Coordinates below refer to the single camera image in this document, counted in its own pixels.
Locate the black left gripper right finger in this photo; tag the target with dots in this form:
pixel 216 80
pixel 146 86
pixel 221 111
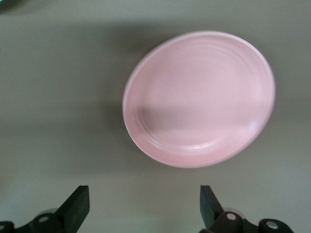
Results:
pixel 213 208

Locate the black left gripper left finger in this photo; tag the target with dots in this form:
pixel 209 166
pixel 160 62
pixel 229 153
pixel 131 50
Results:
pixel 73 208

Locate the pink plate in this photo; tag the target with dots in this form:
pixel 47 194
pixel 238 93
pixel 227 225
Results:
pixel 199 99

